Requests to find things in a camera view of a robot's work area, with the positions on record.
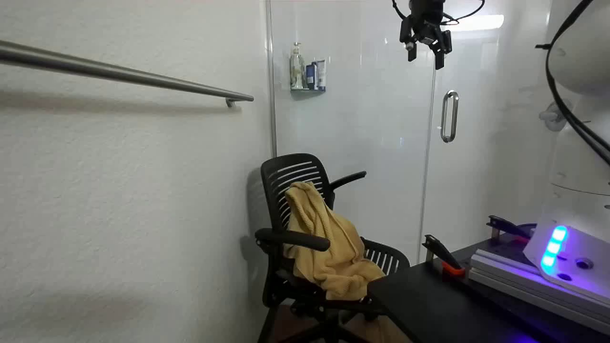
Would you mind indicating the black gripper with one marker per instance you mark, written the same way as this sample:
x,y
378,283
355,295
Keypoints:
x,y
424,26

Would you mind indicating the black orange clamp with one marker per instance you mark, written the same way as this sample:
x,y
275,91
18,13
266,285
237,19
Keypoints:
x,y
445,259

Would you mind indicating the white cabinet door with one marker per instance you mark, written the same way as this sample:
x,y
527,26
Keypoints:
x,y
489,160

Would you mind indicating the black purple clamp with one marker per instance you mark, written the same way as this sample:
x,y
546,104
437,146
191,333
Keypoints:
x,y
508,228

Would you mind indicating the aluminium mounting rail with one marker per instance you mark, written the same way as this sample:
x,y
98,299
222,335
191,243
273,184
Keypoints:
x,y
527,280

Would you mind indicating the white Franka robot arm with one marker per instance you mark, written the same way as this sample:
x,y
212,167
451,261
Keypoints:
x,y
575,192

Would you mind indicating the black mesh office chair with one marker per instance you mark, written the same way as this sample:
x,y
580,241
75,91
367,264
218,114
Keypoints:
x,y
296,173

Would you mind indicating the metal towel bar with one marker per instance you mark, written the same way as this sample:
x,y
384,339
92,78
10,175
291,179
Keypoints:
x,y
127,76

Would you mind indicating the fixed glass shower panel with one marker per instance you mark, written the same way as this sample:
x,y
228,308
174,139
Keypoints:
x,y
355,127

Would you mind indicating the small glass shower shelf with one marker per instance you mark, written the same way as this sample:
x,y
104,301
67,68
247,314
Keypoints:
x,y
310,91

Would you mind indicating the yellow towel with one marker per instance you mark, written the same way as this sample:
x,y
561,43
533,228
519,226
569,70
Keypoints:
x,y
327,245

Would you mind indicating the blue toiletry box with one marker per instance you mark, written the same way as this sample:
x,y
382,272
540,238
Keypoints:
x,y
310,78

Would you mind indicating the white toiletry tube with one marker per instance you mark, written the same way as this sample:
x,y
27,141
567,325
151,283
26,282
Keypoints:
x,y
321,76

